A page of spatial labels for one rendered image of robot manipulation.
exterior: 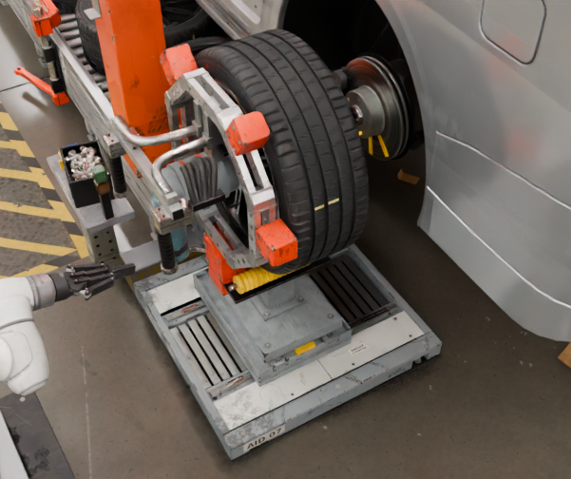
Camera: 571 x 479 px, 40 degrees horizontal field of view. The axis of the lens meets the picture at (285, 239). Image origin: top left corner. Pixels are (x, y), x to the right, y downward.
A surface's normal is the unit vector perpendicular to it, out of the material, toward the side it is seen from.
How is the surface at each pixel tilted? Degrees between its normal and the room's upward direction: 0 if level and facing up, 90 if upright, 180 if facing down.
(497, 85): 90
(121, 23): 90
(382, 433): 0
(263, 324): 0
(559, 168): 90
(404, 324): 0
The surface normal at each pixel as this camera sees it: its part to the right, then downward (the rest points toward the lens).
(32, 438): 0.00, -0.70
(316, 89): 0.22, -0.34
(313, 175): 0.44, 0.21
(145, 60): 0.50, 0.62
